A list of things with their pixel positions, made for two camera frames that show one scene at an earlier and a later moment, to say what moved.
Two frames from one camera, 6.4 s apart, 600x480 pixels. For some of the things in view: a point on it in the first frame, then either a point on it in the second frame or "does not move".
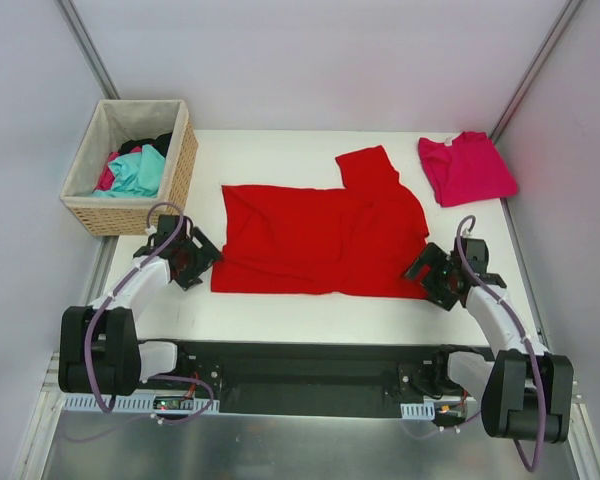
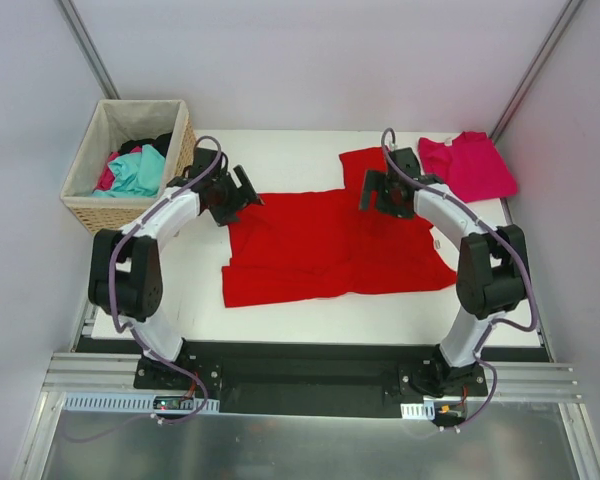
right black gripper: x=431 y=276 -> x=380 y=194
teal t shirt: x=137 y=175 does not move
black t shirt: x=163 y=141 does not move
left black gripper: x=196 y=261 -> x=235 y=195
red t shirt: x=360 y=240 does not move
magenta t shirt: x=469 y=170 does not move
